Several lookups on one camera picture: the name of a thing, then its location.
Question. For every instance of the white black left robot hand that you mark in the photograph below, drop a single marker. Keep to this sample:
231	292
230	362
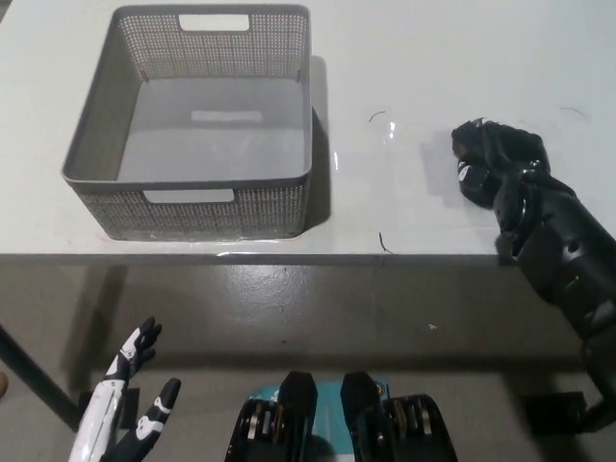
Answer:
103	414

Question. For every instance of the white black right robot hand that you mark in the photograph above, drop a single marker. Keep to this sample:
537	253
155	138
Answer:
510	154

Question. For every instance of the black table leg with footplate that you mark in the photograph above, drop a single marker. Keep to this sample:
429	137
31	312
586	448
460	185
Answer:
553	402
38	375

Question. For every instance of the small brown object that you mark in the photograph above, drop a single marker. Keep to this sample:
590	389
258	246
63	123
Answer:
3	385

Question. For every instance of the grey perforated plastic basket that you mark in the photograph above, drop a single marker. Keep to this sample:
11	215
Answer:
212	139

